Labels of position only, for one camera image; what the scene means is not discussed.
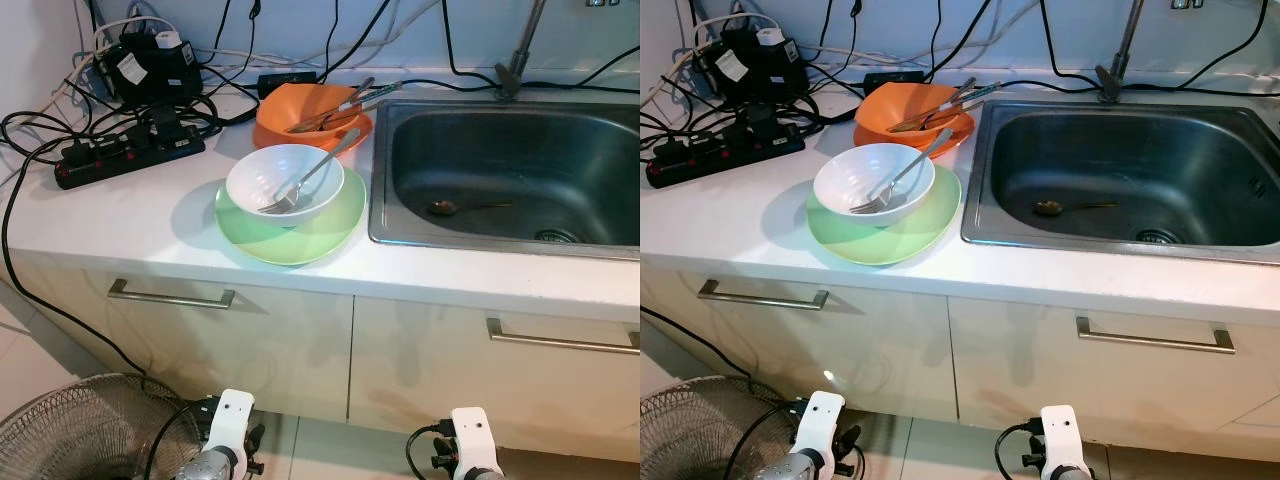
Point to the light green plate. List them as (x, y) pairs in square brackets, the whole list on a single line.
[(300, 245), (890, 248)]

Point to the gold metal spoon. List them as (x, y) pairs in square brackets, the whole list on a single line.
[(442, 208), (905, 126), (1047, 208), (305, 126)]

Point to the silver metal fork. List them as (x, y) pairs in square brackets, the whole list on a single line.
[(280, 203), (868, 205)]

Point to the white bowl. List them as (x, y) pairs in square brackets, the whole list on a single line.
[(850, 170), (260, 170)]

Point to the beige kitchen base cabinet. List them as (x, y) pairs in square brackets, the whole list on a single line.
[(300, 350), (900, 350)]

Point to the round steel sink drain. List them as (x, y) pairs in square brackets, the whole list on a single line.
[(1158, 237), (558, 237)]

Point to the stainless steel sink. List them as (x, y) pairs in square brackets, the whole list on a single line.
[(1120, 150), (520, 150)]

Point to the black power strip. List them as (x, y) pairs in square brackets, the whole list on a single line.
[(725, 160), (130, 160)]

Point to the orange plate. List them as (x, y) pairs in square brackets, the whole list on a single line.
[(350, 140), (955, 140)]

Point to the black plug adapter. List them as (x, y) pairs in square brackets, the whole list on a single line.
[(168, 125), (765, 125)]

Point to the orange bowl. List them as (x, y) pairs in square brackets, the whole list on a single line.
[(280, 100), (880, 100)]

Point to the small black adapter box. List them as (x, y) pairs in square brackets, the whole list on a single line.
[(288, 84), (893, 84)]

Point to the black labelled power brick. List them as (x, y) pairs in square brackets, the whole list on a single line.
[(745, 75), (150, 75)]

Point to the steel faucet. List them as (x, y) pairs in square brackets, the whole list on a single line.
[(1125, 40), (525, 40)]

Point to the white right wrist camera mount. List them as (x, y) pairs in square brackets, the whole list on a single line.
[(472, 435), (1063, 435)]

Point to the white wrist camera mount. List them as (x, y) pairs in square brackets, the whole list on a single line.
[(1063, 435), (232, 420), (822, 420), (472, 435)]

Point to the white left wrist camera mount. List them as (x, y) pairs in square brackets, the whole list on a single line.
[(232, 420), (822, 420)]

